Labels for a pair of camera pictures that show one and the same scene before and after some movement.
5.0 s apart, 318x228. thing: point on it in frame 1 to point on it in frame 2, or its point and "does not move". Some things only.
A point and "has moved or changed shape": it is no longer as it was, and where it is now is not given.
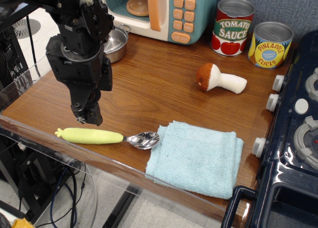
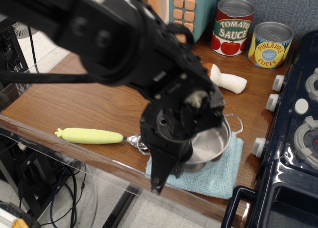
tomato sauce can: (233, 19) does not move
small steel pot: (115, 45) has moved or changed shape
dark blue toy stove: (287, 194) does not move
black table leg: (128, 197) does not move
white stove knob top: (278, 83) does not move
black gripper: (75, 69) to (169, 123)
